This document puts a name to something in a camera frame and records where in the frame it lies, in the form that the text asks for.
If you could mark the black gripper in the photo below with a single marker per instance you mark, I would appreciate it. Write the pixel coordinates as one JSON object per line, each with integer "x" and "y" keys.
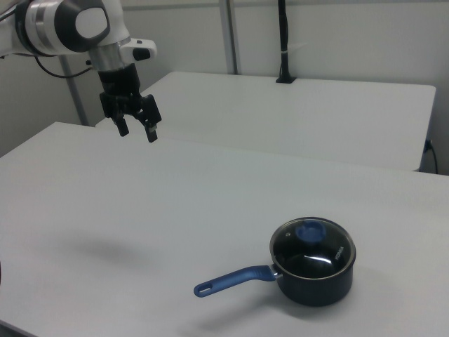
{"x": 119, "y": 84}

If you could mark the glass lid with blue knob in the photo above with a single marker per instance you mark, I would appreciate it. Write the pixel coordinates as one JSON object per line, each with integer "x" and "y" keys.
{"x": 309, "y": 233}

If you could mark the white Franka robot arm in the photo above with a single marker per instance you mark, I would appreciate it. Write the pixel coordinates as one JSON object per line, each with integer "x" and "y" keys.
{"x": 45, "y": 28}

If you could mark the white side table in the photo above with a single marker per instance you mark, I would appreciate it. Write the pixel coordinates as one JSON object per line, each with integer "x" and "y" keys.
{"x": 280, "y": 116}

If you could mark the grey partition frame post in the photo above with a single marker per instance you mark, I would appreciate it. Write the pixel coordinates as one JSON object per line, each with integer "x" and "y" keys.
{"x": 75, "y": 94}
{"x": 229, "y": 35}

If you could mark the black camera pole with base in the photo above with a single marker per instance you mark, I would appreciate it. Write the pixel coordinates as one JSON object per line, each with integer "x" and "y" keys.
{"x": 283, "y": 35}

